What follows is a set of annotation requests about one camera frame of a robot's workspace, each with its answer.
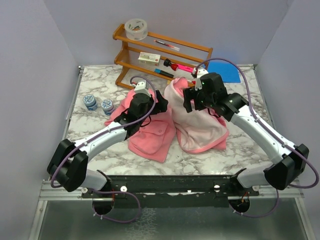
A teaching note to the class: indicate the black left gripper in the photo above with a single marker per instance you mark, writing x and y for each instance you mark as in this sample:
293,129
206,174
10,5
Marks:
161,106

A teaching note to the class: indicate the black metal base rail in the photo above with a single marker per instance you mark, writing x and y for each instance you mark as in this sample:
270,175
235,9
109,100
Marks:
171,191

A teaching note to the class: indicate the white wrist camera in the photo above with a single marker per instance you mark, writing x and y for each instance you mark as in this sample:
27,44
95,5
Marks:
197,73
142,87

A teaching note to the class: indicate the white staples box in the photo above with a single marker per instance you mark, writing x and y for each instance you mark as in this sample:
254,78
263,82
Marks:
149,58

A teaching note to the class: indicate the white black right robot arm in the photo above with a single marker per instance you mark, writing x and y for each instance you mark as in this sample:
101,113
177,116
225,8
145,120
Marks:
287,158

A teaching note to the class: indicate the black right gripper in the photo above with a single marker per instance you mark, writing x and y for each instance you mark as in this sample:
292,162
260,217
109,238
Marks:
190,93

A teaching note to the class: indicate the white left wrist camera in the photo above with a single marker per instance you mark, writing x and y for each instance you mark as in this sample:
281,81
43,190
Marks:
142,87

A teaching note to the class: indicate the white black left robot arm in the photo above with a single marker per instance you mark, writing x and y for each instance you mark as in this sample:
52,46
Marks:
68,167

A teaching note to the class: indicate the blue white paint jar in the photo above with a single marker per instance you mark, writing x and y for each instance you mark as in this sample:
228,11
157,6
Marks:
107,106
90,102

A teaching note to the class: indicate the blue folder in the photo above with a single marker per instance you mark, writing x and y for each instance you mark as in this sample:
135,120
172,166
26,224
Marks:
227,71

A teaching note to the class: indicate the blue black marker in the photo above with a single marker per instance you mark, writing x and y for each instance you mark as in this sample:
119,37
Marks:
164,73

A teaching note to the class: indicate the wooden three-tier shelf rack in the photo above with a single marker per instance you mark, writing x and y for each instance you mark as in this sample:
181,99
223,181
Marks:
190,54

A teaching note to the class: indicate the red clear pen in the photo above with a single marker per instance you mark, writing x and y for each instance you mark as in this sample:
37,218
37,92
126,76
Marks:
167,45

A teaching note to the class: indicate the clear tape roll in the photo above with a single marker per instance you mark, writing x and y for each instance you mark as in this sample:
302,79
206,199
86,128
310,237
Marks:
136,29

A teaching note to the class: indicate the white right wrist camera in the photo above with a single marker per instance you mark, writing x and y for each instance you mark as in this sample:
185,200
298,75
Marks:
197,73

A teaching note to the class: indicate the pink highlighter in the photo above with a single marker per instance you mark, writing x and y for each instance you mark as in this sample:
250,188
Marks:
188,69

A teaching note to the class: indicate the pink zip jacket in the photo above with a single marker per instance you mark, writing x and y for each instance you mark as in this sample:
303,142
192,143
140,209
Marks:
196,132

